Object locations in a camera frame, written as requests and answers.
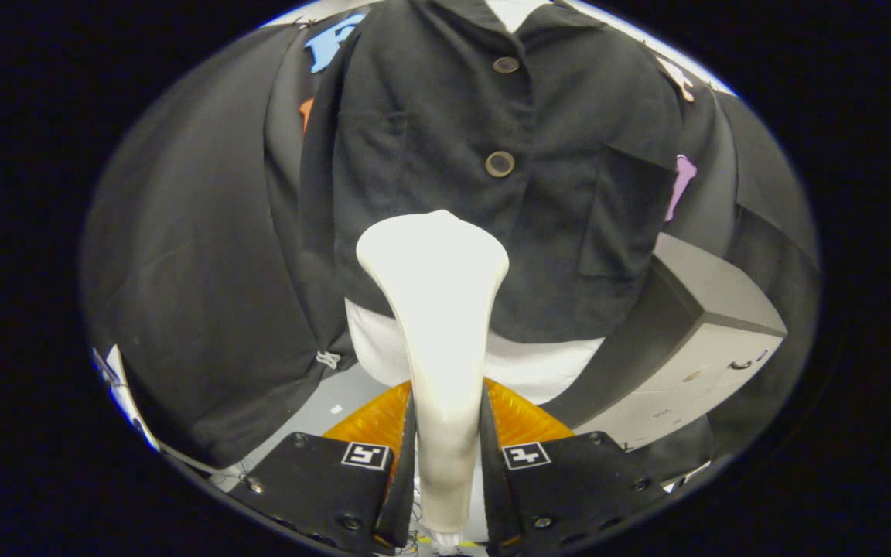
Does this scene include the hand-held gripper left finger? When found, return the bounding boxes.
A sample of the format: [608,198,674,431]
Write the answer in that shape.
[227,379,418,557]

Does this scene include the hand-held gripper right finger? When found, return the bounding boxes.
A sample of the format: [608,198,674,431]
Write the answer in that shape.
[480,378,667,557]

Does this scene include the white shirt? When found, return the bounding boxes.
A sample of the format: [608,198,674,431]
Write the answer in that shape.
[344,0,610,408]

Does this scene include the white garment steamer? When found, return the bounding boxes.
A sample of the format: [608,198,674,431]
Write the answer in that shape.
[356,209,510,552]

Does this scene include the black blazer jacket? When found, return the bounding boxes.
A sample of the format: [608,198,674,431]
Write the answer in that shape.
[263,0,734,374]

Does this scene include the black backdrop cloth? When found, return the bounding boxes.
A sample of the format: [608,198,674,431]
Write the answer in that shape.
[80,14,822,470]

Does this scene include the grey cabinet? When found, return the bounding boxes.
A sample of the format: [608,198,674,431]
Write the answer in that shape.
[541,232,789,454]

